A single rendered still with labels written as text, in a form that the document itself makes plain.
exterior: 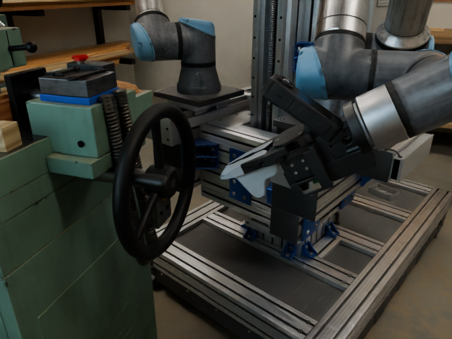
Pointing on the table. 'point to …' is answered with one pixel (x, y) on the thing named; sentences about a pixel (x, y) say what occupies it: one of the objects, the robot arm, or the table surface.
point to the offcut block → (9, 136)
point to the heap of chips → (128, 86)
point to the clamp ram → (23, 91)
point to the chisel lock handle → (24, 47)
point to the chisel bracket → (10, 33)
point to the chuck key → (64, 71)
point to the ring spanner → (86, 74)
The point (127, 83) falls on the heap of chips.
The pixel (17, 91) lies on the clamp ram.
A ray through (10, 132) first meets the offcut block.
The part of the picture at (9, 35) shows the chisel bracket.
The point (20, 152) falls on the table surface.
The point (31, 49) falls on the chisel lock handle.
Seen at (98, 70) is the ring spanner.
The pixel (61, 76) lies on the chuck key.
